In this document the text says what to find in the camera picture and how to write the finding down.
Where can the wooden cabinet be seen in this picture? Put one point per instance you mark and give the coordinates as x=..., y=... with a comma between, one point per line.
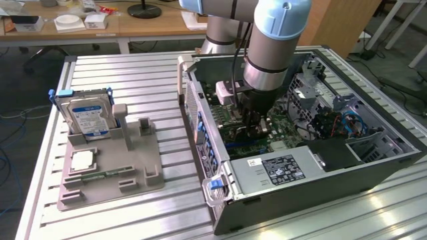
x=341, y=22

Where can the white paper stack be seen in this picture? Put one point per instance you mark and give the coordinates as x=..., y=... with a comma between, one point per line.
x=192, y=22

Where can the metal disk bay cage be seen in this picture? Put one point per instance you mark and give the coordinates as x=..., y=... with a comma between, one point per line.
x=309, y=95

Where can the hard disk with blue caddy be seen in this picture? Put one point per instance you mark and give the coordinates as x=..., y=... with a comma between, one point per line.
x=89, y=117

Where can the white box black lid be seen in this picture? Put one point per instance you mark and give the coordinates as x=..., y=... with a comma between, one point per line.
x=29, y=23

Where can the white table frame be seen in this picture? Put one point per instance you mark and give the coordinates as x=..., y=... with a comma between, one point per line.
x=397, y=15

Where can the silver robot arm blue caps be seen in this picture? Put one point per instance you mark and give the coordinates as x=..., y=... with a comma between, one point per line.
x=270, y=50

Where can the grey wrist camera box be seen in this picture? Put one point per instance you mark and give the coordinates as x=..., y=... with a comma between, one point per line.
x=225, y=93

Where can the green motherboard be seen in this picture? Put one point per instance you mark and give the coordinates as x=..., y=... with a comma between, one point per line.
x=284, y=125

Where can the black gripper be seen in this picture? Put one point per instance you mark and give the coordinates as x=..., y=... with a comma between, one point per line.
x=262, y=105

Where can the silver disk bay bracket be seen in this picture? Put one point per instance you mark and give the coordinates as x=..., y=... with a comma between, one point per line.
x=377, y=145

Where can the black open PC case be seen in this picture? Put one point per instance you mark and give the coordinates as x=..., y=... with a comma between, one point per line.
x=301, y=190

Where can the grey power supply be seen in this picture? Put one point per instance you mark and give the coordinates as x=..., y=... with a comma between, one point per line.
x=281, y=170

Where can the white labelled box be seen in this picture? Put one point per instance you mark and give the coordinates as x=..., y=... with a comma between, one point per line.
x=97, y=22

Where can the black chair base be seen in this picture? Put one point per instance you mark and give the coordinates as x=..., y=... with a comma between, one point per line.
x=405, y=86

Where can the blue expansion slot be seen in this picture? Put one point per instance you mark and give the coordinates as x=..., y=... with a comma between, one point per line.
x=244, y=146

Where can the silver CPU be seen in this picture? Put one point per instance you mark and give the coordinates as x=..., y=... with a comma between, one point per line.
x=84, y=160

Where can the black graphics card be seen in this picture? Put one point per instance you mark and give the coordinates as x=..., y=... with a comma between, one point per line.
x=249, y=138

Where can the white round moulded block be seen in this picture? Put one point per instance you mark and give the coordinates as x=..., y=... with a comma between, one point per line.
x=70, y=23

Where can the red packet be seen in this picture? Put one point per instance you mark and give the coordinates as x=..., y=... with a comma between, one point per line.
x=109, y=10

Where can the black plastic shroud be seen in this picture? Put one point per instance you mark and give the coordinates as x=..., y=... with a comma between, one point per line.
x=334, y=155

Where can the black round lamp base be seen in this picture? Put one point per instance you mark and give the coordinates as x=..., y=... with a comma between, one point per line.
x=145, y=11

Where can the grey parts rack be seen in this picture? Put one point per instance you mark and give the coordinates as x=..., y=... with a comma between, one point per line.
x=110, y=190

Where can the blue case latch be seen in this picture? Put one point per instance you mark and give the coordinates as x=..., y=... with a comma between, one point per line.
x=214, y=184

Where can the wooden desk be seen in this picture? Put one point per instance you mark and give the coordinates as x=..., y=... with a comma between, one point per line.
x=68, y=36

